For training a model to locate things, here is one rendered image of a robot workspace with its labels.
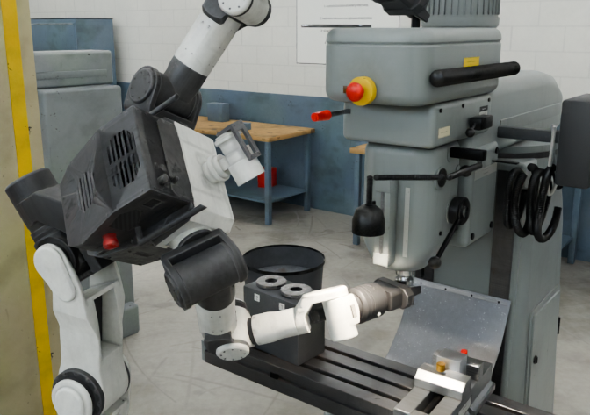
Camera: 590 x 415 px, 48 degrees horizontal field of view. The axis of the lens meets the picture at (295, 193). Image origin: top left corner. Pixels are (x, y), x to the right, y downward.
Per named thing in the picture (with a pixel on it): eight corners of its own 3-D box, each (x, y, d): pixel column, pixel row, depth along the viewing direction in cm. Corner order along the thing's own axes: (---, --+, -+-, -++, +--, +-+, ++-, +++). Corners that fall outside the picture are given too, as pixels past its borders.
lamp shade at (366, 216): (353, 237, 141) (354, 208, 139) (349, 226, 148) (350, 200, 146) (387, 236, 141) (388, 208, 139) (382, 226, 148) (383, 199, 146)
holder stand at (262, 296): (298, 367, 187) (298, 301, 182) (243, 342, 201) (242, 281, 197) (325, 352, 196) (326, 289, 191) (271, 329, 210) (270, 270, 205)
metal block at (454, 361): (458, 384, 163) (459, 362, 162) (435, 377, 167) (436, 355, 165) (465, 375, 167) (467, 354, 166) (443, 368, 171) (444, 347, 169)
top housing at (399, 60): (420, 109, 134) (423, 27, 130) (313, 100, 149) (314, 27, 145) (503, 91, 170) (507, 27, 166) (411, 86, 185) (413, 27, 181)
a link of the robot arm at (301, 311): (344, 286, 153) (289, 299, 155) (354, 325, 152) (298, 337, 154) (347, 283, 159) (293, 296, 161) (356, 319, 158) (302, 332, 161)
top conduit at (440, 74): (443, 88, 133) (445, 70, 132) (425, 87, 135) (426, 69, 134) (520, 75, 168) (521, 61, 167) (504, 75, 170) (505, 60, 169)
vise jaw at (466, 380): (462, 401, 157) (463, 386, 156) (413, 386, 164) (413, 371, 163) (471, 390, 162) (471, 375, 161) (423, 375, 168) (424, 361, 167)
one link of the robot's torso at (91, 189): (46, 289, 133) (176, 211, 119) (28, 148, 148) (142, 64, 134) (150, 304, 157) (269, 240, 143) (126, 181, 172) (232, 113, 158)
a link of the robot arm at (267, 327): (303, 345, 158) (226, 361, 161) (298, 306, 164) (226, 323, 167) (290, 327, 149) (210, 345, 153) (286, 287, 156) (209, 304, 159)
